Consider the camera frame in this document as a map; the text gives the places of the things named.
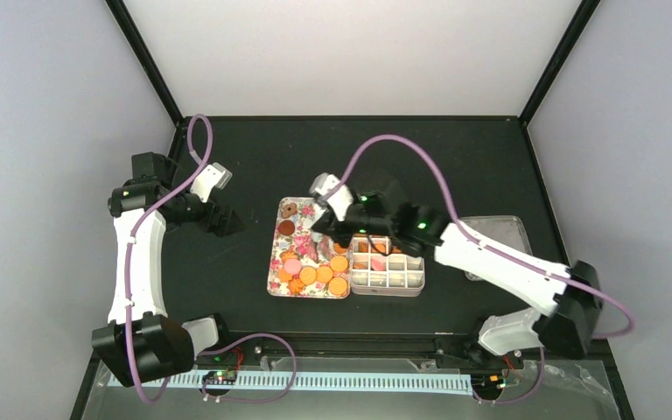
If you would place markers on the white pink sandwich cookie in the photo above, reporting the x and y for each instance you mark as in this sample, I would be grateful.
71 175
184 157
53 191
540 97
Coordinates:
377 264

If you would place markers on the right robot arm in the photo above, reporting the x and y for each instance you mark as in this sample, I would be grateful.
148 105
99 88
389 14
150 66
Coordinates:
564 303

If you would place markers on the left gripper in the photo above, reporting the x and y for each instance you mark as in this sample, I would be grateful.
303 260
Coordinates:
219 227

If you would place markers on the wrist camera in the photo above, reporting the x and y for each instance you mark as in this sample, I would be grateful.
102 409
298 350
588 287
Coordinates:
332 194
213 176

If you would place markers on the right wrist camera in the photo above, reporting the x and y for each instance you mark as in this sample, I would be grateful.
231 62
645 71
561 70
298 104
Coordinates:
332 194

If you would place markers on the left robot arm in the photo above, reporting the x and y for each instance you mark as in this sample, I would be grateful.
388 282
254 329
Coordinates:
140 343

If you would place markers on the black frame post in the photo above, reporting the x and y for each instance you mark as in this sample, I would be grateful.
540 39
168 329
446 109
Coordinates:
130 31

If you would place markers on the floral cookie tray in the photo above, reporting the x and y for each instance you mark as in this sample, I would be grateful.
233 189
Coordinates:
327 280

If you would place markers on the metal tongs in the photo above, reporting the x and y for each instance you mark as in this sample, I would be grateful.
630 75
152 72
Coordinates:
319 248

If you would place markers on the dark brown round cookie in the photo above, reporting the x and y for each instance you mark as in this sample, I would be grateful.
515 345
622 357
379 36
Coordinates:
286 228

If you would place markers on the white slotted cable duct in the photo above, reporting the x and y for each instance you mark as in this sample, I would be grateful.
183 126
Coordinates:
450 384

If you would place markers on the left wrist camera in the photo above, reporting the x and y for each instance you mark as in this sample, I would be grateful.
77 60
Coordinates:
213 176

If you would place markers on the brown flower cookie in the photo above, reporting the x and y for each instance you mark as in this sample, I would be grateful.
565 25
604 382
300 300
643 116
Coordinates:
289 209

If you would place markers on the clear plastic tin lid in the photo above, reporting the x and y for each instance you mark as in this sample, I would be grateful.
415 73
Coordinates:
507 229

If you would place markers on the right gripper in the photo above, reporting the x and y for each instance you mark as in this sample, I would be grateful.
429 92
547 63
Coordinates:
331 228

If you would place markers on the pink divided cookie tin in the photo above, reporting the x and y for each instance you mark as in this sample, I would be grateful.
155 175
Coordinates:
404 276

